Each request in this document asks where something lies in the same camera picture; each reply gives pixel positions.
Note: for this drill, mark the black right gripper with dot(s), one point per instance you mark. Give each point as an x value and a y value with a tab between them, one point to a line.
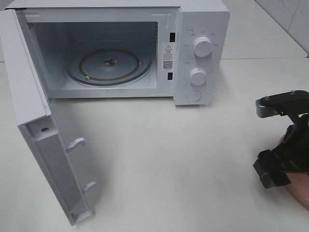
291	156

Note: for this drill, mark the pink round plate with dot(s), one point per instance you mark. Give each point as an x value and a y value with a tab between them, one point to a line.
299	186

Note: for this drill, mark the round door release button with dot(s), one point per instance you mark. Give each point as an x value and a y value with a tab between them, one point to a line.
193	95

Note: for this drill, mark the white timer knob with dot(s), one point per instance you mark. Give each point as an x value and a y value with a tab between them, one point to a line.
198	76

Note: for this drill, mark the white microwave door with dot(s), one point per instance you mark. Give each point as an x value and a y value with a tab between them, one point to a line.
35	120

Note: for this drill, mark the white upper power knob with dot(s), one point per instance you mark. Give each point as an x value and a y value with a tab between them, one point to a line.
202	46

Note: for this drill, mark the white microwave oven body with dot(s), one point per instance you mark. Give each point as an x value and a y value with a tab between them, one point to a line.
61	28

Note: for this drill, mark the white warning label sticker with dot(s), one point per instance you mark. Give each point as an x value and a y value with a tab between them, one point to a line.
168	56

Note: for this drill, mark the glass microwave turntable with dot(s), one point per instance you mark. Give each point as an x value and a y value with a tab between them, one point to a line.
107	66

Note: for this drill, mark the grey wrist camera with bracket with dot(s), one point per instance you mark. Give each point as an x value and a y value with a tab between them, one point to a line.
295	102

